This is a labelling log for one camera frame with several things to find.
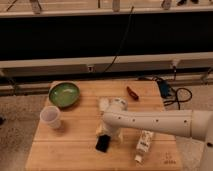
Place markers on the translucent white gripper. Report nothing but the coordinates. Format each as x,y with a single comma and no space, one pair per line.
111,131

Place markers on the black rectangular eraser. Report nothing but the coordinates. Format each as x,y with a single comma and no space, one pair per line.
103,143

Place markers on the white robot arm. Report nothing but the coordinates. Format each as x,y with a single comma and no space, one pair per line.
195,124

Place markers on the green ceramic bowl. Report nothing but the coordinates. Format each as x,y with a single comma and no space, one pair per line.
64,94

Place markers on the white ceramic cup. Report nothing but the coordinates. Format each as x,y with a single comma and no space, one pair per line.
50,115

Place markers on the white plastic bottle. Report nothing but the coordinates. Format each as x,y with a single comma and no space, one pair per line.
143,145

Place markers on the wooden cutting board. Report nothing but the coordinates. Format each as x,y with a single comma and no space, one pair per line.
72,147

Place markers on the blue power adapter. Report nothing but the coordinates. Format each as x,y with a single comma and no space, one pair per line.
164,88

